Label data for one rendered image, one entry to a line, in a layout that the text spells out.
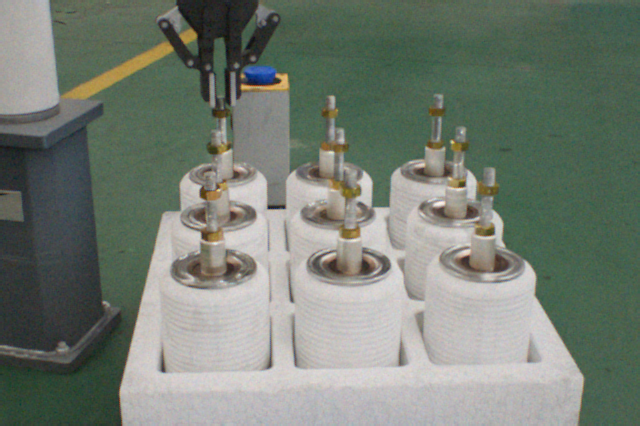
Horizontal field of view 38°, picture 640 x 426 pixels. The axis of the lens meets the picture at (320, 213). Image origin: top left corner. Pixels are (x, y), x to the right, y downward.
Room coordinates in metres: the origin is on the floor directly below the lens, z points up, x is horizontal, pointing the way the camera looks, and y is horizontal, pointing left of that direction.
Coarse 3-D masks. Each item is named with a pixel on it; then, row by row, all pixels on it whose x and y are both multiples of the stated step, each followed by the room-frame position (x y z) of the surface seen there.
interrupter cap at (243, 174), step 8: (200, 168) 0.97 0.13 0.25; (208, 168) 0.97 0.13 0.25; (240, 168) 0.97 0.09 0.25; (248, 168) 0.98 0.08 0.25; (192, 176) 0.94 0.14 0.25; (200, 176) 0.95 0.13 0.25; (240, 176) 0.95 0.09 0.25; (248, 176) 0.95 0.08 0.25; (256, 176) 0.95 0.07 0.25; (200, 184) 0.93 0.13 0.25; (232, 184) 0.92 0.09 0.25; (240, 184) 0.93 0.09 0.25
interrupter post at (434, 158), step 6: (426, 150) 0.97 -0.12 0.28; (432, 150) 0.96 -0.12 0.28; (438, 150) 0.96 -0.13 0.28; (444, 150) 0.97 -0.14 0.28; (426, 156) 0.97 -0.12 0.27; (432, 156) 0.96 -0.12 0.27; (438, 156) 0.96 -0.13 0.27; (444, 156) 0.97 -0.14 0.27; (426, 162) 0.97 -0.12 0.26; (432, 162) 0.96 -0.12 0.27; (438, 162) 0.96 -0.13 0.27; (426, 168) 0.97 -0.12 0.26; (432, 168) 0.96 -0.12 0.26; (438, 168) 0.96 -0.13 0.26; (426, 174) 0.97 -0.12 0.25; (432, 174) 0.96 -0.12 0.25; (438, 174) 0.96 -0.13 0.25
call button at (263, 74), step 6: (252, 66) 1.14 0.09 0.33; (258, 66) 1.14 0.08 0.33; (264, 66) 1.14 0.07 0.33; (246, 72) 1.12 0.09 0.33; (252, 72) 1.11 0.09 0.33; (258, 72) 1.11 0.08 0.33; (264, 72) 1.11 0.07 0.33; (270, 72) 1.12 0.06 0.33; (276, 72) 1.13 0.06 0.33; (252, 78) 1.11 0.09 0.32; (258, 78) 1.11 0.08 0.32; (264, 78) 1.11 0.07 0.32; (270, 78) 1.12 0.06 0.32
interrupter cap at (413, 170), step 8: (416, 160) 1.00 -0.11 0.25; (424, 160) 1.01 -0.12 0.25; (400, 168) 0.98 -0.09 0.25; (408, 168) 0.98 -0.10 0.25; (416, 168) 0.98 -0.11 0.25; (448, 168) 0.98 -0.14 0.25; (464, 168) 0.98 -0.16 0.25; (408, 176) 0.95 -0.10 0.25; (416, 176) 0.95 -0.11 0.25; (424, 176) 0.95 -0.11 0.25; (432, 176) 0.96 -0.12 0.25; (440, 176) 0.96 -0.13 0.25; (432, 184) 0.94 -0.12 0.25; (440, 184) 0.94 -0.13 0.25
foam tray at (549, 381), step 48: (144, 288) 0.83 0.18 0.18; (288, 288) 0.89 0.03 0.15; (144, 336) 0.73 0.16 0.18; (288, 336) 0.73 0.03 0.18; (144, 384) 0.65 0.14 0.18; (192, 384) 0.65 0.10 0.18; (240, 384) 0.65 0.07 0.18; (288, 384) 0.65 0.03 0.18; (336, 384) 0.65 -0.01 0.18; (384, 384) 0.65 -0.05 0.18; (432, 384) 0.66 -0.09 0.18; (480, 384) 0.66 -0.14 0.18; (528, 384) 0.66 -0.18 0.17; (576, 384) 0.66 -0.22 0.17
